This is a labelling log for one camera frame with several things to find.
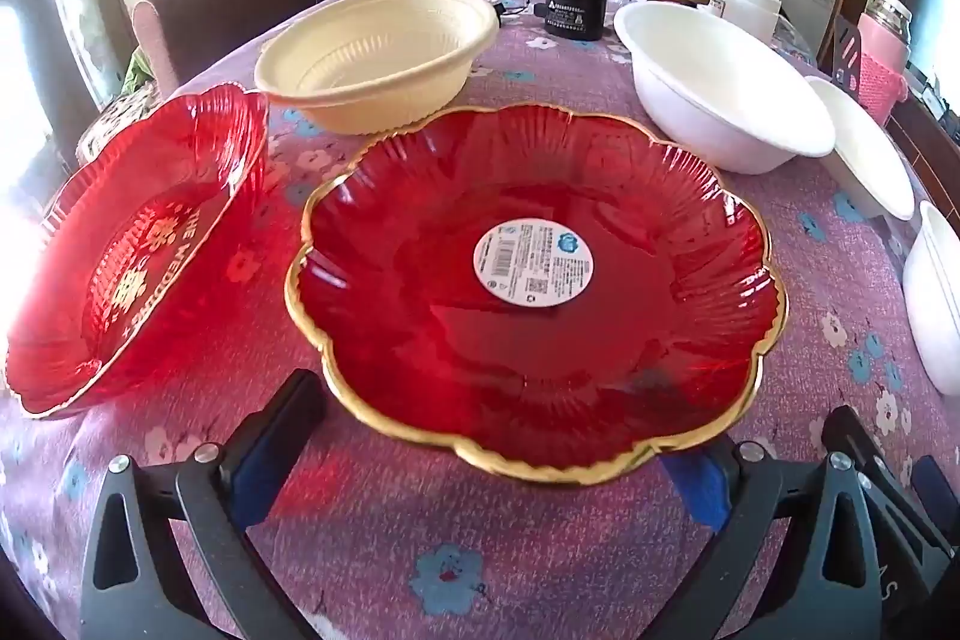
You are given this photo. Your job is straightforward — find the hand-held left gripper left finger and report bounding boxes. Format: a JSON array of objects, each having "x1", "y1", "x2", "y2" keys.
[{"x1": 79, "y1": 368, "x2": 327, "y2": 640}]

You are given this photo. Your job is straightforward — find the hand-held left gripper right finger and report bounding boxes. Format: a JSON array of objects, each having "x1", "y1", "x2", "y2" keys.
[{"x1": 664, "y1": 439, "x2": 912, "y2": 640}]

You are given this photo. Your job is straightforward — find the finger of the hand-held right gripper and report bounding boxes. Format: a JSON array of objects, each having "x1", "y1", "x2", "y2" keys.
[
  {"x1": 910, "y1": 455, "x2": 960, "y2": 521},
  {"x1": 821, "y1": 405, "x2": 953, "y2": 558}
]

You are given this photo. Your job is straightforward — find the white bowl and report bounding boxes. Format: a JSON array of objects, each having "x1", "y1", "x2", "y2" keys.
[
  {"x1": 902, "y1": 200, "x2": 960, "y2": 397},
  {"x1": 613, "y1": 1, "x2": 837, "y2": 175},
  {"x1": 804, "y1": 75, "x2": 917, "y2": 221}
]

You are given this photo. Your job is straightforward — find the red plate with white sticker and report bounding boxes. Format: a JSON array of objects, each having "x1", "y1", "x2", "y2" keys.
[{"x1": 283, "y1": 101, "x2": 790, "y2": 486}]

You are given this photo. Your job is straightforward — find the red plate with gold lettering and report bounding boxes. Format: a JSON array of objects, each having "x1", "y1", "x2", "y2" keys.
[{"x1": 4, "y1": 83, "x2": 271, "y2": 420}]

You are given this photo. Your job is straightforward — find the cream ribbed plastic bowl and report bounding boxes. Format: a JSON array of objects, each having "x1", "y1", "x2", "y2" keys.
[{"x1": 253, "y1": 0, "x2": 501, "y2": 136}]

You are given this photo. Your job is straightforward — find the brick pattern cabinet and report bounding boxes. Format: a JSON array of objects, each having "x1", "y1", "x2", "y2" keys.
[{"x1": 889, "y1": 74, "x2": 960, "y2": 180}]

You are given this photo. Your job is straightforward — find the pink thermos bottle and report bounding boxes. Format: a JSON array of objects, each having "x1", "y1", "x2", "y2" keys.
[{"x1": 857, "y1": 0, "x2": 914, "y2": 125}]

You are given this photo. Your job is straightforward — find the brown patterned blanket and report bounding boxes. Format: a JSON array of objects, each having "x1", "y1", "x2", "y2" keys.
[{"x1": 75, "y1": 85, "x2": 162, "y2": 165}]

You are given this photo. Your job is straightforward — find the black phone stand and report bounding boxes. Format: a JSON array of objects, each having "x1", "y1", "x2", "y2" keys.
[{"x1": 829, "y1": 17, "x2": 863, "y2": 94}]

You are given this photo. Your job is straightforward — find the green cloth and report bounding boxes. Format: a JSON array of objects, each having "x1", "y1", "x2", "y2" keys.
[{"x1": 126, "y1": 47, "x2": 156, "y2": 95}]

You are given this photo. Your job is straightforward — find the brown armchair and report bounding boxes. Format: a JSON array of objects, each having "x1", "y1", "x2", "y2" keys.
[{"x1": 133, "y1": 0, "x2": 335, "y2": 94}]

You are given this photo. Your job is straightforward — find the glass panel door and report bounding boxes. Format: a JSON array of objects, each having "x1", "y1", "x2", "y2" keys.
[{"x1": 0, "y1": 0, "x2": 125, "y2": 120}]

